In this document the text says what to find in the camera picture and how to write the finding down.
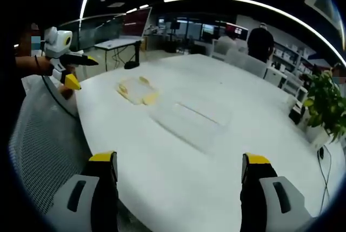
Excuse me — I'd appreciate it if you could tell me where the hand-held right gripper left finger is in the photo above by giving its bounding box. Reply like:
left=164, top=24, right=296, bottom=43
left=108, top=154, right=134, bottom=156
left=47, top=150, right=119, bottom=232

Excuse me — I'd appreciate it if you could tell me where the small black device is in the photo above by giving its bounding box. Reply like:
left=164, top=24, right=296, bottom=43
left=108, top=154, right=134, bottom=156
left=288, top=104, right=307, bottom=125

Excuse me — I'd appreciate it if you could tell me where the shelf with white boxes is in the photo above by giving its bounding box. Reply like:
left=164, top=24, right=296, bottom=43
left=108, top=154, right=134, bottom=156
left=270, top=39, right=317, bottom=77

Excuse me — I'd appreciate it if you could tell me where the curved ceiling light strip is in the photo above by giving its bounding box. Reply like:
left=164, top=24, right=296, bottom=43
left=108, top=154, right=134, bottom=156
left=229, top=0, right=346, bottom=60

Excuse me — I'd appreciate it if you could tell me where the white mesh office chair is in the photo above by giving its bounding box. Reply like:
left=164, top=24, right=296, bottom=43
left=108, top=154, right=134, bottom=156
left=8, top=79, right=94, bottom=216

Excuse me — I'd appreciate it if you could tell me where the black desk stand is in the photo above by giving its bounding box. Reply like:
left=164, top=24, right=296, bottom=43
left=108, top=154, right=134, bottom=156
left=123, top=41, right=142, bottom=70

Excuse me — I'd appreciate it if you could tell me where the large red display screen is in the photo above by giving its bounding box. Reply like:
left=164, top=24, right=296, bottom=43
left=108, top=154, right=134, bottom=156
left=121, top=8, right=152, bottom=39

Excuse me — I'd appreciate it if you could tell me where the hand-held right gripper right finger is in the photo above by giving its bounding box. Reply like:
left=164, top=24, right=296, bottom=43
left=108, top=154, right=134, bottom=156
left=239, top=152, right=312, bottom=232

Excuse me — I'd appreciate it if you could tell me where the thin black cable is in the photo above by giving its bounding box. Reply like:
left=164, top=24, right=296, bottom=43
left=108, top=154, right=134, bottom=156
left=316, top=143, right=334, bottom=217

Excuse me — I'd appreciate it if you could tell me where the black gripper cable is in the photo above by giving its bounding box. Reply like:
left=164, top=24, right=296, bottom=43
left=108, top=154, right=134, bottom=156
left=40, top=75, right=79, bottom=120

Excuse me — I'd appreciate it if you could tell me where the white side table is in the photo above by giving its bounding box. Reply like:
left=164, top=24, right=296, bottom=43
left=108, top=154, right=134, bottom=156
left=94, top=38, right=142, bottom=72

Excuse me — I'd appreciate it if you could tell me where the computer monitor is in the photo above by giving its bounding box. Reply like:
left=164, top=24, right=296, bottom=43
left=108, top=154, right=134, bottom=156
left=225, top=22, right=250, bottom=41

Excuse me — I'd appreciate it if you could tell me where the clear plastic container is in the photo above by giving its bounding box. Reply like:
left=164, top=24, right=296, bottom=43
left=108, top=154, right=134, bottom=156
left=149, top=98, right=234, bottom=155

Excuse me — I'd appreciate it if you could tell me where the green potted plant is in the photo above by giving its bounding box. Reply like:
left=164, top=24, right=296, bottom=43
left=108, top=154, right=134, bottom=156
left=303, top=69, right=346, bottom=144

